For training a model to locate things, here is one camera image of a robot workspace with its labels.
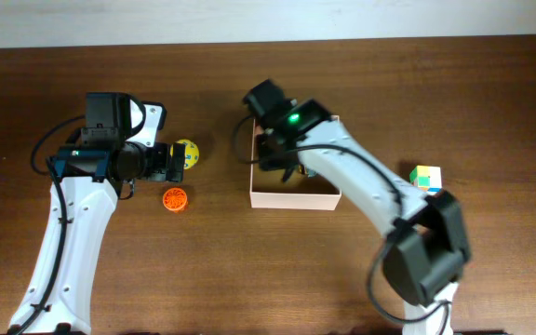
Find colourful puzzle cube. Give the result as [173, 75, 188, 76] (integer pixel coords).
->
[409, 166, 442, 194]

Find grey yellow toy truck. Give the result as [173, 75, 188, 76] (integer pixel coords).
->
[299, 165, 317, 178]

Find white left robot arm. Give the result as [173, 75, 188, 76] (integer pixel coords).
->
[7, 92, 185, 334]

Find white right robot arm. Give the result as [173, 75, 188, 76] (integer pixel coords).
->
[251, 118, 471, 334]

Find yellow ball with blue letters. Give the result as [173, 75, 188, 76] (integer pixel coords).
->
[177, 139, 200, 170]

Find orange lattice ball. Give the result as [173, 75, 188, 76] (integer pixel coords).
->
[162, 187, 188, 213]

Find pink open cardboard box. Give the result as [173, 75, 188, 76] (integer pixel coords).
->
[248, 114, 342, 212]

